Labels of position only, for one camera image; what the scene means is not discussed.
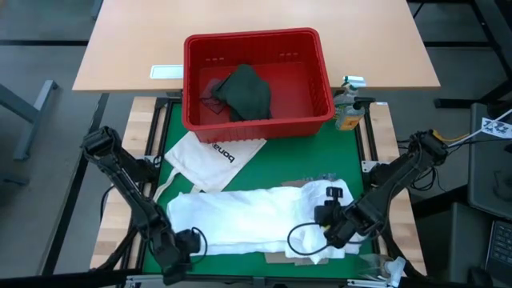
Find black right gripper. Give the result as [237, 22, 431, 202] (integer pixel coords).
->
[313, 186, 376, 250]

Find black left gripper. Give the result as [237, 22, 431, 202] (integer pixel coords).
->
[158, 228, 202, 286]

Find beige trousers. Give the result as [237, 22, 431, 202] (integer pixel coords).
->
[263, 178, 330, 267]

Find large white shirt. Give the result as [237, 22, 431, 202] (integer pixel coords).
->
[166, 178, 366, 266]

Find white printed tote bag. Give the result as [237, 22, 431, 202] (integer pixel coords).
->
[153, 130, 268, 202]

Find dark green garment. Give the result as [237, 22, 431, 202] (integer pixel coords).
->
[210, 63, 274, 122]

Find red plastic laundry bin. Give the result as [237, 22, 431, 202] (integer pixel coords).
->
[182, 26, 337, 145]

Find green table mat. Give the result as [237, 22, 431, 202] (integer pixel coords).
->
[142, 99, 376, 280]

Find orange soap pump bottle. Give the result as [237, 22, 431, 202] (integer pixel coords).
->
[334, 96, 377, 132]

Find clear plastic spray bottle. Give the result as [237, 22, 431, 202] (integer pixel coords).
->
[354, 252, 407, 287]

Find green spray bottle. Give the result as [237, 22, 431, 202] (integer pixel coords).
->
[334, 74, 367, 108]

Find yellow power plug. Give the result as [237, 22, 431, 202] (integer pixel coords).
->
[434, 130, 472, 144]

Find grey side table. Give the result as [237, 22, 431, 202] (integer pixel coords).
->
[466, 102, 512, 221]

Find maroon cloth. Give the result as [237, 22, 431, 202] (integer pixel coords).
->
[199, 78, 225, 115]

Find white printed paper tag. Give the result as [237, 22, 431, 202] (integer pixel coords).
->
[481, 116, 512, 140]

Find dark keyboard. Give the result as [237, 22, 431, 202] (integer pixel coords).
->
[484, 218, 512, 277]

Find white paper label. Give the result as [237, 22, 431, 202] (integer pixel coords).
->
[149, 63, 185, 81]

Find grey metal table leg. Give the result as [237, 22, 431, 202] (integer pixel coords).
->
[0, 79, 61, 162]

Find light wooden desk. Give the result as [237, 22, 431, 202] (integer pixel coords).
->
[71, 0, 442, 94]

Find silver aluminium rail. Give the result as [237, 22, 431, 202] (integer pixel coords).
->
[124, 273, 267, 286]

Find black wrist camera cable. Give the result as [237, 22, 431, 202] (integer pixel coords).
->
[286, 222, 334, 258]
[190, 226, 209, 266]

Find black aluminium table frame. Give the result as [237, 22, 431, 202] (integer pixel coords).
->
[90, 95, 427, 288]

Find black cable bundle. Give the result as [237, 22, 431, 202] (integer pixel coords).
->
[398, 138, 443, 193]

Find white cable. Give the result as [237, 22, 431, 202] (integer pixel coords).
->
[446, 107, 512, 151]

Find black desk leg frame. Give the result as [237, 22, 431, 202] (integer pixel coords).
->
[434, 0, 512, 110]

